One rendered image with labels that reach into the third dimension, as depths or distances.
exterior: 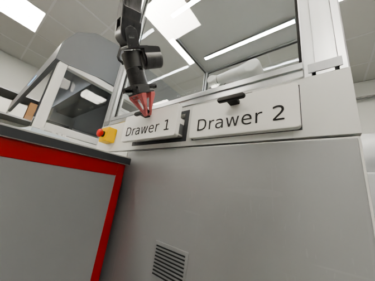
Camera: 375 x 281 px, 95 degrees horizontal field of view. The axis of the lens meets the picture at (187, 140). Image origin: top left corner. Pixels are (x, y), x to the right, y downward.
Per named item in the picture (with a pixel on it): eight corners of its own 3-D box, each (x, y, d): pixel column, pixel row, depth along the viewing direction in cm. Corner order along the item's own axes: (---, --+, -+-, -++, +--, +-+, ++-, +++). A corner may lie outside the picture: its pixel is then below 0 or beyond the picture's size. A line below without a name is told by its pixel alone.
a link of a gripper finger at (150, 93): (160, 112, 60) (153, 85, 58) (145, 116, 54) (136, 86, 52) (148, 115, 64) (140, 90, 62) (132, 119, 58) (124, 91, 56)
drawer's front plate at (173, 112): (174, 135, 52) (179, 102, 55) (120, 141, 69) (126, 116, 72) (178, 136, 53) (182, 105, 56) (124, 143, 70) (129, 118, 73)
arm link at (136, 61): (118, 54, 56) (121, 47, 51) (138, 53, 59) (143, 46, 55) (125, 76, 57) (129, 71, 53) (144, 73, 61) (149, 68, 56)
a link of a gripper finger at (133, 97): (162, 112, 60) (155, 85, 58) (147, 115, 55) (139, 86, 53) (149, 115, 64) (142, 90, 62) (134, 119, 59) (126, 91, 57)
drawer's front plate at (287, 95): (301, 126, 35) (297, 81, 39) (188, 138, 53) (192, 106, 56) (301, 129, 37) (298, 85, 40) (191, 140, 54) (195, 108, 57)
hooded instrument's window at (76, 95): (29, 126, 98) (57, 61, 111) (-7, 145, 206) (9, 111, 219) (166, 165, 184) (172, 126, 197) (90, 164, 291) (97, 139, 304)
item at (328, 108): (362, 132, 31) (350, 66, 35) (94, 152, 92) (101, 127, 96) (335, 187, 102) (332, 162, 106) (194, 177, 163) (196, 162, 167)
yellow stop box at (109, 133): (104, 140, 79) (107, 125, 81) (96, 141, 83) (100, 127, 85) (114, 143, 83) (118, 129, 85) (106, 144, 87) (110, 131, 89)
